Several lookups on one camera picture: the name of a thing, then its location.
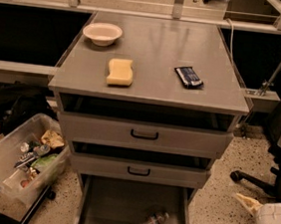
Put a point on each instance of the bottom grey drawer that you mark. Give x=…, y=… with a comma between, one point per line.
x=111, y=201

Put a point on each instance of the grey drawer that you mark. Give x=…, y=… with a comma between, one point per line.
x=140, y=165
x=111, y=201
x=144, y=126

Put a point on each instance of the grey drawer cabinet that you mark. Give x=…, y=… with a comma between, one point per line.
x=156, y=47

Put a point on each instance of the middle grey drawer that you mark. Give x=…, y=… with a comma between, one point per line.
x=140, y=165

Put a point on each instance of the top grey drawer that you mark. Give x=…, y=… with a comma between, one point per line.
x=144, y=126

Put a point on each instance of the dark blue snack packet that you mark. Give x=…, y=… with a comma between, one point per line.
x=188, y=77

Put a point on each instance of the yellow sponge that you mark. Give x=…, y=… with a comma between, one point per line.
x=120, y=72

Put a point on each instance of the crumpled yellow wrapper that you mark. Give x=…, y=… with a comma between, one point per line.
x=53, y=139

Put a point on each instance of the green packet in bin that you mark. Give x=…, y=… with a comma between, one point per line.
x=43, y=162

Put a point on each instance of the clear plastic storage bin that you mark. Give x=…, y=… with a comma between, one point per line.
x=10, y=153

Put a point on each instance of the white bowl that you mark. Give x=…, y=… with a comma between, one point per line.
x=102, y=34

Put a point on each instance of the black backpack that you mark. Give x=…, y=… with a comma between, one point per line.
x=18, y=103

